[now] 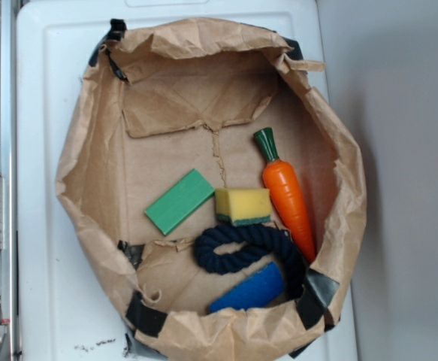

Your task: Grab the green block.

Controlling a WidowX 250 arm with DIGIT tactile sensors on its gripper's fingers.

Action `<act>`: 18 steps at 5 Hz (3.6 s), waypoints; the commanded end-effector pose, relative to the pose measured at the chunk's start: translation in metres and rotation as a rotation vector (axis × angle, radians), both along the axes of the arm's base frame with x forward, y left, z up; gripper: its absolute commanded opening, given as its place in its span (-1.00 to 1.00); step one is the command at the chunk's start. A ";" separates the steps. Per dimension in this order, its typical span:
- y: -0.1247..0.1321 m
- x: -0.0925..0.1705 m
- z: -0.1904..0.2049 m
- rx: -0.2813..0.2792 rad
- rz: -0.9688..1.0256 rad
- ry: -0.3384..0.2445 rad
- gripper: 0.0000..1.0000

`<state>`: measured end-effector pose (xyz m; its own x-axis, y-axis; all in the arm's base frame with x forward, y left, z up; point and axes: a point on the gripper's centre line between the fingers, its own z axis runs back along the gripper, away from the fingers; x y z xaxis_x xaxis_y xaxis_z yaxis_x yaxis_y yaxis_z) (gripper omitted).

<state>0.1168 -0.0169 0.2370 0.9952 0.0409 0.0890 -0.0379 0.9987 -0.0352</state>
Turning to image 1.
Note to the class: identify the white plastic bin lid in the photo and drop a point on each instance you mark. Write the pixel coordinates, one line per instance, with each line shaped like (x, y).
(64, 313)

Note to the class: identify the blue sponge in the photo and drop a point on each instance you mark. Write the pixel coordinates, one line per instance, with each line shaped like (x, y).
(256, 291)

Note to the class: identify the brown paper bag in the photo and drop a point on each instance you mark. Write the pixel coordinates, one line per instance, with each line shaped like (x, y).
(159, 102)

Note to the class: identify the orange toy carrot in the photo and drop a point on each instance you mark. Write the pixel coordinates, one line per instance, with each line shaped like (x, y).
(286, 194)

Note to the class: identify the yellow green sponge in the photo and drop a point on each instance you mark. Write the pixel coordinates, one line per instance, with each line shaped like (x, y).
(243, 206)

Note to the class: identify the green rectangular block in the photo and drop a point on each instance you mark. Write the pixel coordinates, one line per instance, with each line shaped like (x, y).
(180, 201)

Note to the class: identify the aluminium frame rail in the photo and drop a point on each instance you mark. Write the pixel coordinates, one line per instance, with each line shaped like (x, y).
(10, 342)

